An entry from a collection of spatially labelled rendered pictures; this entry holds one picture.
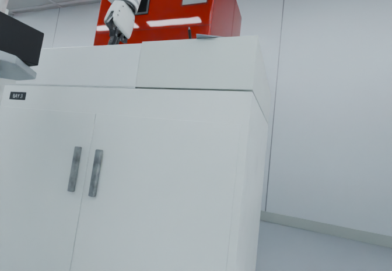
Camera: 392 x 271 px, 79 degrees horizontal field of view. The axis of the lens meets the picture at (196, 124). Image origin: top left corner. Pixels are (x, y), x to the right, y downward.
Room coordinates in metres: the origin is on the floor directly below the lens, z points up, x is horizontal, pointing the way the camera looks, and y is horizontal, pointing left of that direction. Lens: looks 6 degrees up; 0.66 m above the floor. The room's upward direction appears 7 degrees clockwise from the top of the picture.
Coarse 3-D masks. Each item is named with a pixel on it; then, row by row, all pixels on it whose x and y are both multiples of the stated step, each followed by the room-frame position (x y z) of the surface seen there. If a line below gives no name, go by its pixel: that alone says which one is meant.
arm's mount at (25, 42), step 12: (0, 12) 0.52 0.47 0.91; (0, 24) 0.52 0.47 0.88; (12, 24) 0.54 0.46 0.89; (24, 24) 0.56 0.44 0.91; (0, 36) 0.53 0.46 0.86; (12, 36) 0.54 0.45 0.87; (24, 36) 0.57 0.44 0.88; (36, 36) 0.59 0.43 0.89; (0, 48) 0.53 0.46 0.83; (12, 48) 0.55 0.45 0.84; (24, 48) 0.57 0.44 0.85; (36, 48) 0.59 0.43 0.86; (24, 60) 0.57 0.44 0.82; (36, 60) 0.60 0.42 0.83
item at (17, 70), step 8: (0, 56) 0.51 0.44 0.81; (8, 56) 0.53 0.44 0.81; (0, 64) 0.56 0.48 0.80; (8, 64) 0.55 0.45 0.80; (16, 64) 0.55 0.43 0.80; (24, 64) 0.59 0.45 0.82; (0, 72) 0.61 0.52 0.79; (8, 72) 0.63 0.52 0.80; (16, 72) 0.62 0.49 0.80; (24, 72) 0.61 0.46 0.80; (32, 72) 0.65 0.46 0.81
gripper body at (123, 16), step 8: (120, 0) 0.79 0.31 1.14; (112, 8) 0.78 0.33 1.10; (120, 8) 0.78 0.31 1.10; (128, 8) 0.82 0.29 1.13; (120, 16) 0.79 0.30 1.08; (128, 16) 0.82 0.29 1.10; (120, 24) 0.79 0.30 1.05; (128, 24) 0.83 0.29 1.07; (120, 32) 0.82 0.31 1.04; (128, 32) 0.84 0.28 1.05
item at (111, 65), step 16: (48, 48) 0.86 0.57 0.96; (64, 48) 0.83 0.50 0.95; (80, 48) 0.80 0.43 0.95; (96, 48) 0.77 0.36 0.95; (112, 48) 0.75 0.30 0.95; (128, 48) 0.73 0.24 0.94; (48, 64) 0.85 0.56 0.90; (64, 64) 0.82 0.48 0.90; (80, 64) 0.79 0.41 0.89; (96, 64) 0.77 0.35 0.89; (112, 64) 0.75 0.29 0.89; (128, 64) 0.72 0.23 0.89; (16, 80) 0.91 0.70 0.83; (32, 80) 0.87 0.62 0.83; (48, 80) 0.84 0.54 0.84; (64, 80) 0.82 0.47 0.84; (80, 80) 0.79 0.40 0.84; (96, 80) 0.77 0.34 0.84; (112, 80) 0.74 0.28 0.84; (128, 80) 0.72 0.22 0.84
